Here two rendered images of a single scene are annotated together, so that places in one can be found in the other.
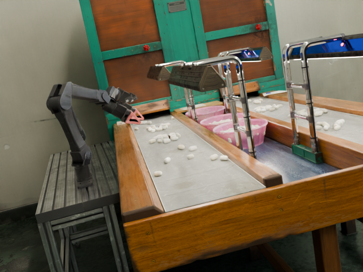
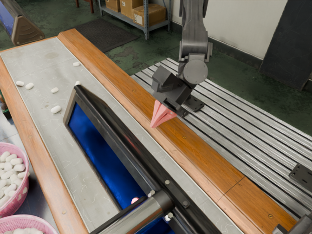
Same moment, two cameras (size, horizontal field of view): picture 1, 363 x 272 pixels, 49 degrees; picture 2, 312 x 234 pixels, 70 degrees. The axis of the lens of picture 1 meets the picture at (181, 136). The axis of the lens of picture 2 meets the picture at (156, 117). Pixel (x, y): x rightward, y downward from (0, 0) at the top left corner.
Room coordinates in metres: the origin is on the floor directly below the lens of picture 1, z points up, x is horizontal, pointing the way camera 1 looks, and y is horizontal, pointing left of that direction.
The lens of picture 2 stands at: (2.42, 0.00, 1.32)
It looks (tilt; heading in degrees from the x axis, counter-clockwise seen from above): 45 degrees down; 151
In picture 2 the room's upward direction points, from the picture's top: straight up
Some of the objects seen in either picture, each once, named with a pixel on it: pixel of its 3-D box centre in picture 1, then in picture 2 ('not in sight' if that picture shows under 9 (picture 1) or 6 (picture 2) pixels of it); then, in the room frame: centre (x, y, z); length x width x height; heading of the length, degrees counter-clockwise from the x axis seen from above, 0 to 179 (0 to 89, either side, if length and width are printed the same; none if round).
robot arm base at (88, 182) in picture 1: (82, 173); (184, 91); (1.80, 0.48, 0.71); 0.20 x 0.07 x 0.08; 13
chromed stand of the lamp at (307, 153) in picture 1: (319, 97); not in sight; (1.52, -0.55, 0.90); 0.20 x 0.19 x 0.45; 8
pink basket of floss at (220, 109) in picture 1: (206, 117); not in sight; (2.62, -0.18, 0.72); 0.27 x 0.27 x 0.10
